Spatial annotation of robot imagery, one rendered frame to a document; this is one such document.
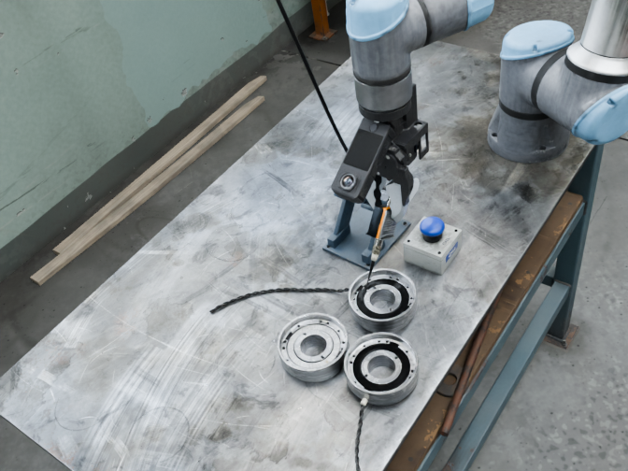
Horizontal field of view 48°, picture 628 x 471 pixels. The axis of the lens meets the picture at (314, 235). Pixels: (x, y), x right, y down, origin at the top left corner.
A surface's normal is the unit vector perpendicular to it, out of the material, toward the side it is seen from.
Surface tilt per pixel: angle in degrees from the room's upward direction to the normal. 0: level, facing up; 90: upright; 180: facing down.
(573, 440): 0
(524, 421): 0
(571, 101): 77
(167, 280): 0
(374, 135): 32
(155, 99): 90
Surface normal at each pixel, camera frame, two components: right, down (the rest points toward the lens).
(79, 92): 0.80, 0.33
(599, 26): -0.76, 0.39
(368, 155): -0.41, -0.26
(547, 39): -0.20, -0.77
